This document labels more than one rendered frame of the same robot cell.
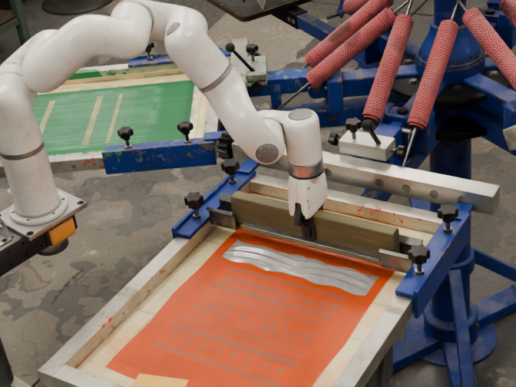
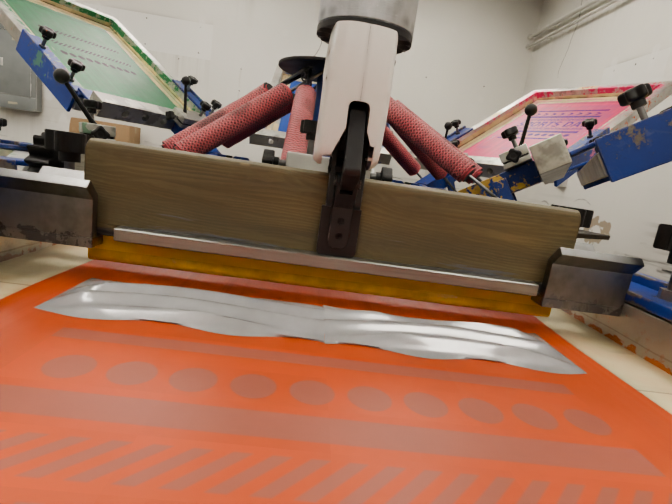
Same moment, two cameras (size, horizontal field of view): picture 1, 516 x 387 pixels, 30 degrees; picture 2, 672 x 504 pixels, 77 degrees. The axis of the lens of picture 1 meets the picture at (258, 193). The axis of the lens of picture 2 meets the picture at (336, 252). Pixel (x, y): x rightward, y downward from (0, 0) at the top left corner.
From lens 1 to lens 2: 1.89 m
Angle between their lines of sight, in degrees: 42
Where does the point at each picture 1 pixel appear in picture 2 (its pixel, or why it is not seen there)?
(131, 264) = not seen: outside the picture
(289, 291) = (374, 386)
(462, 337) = not seen: hidden behind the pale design
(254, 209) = (167, 175)
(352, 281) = (512, 342)
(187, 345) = not seen: outside the picture
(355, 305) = (618, 402)
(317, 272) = (398, 329)
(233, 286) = (111, 396)
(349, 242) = (453, 250)
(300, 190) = (379, 54)
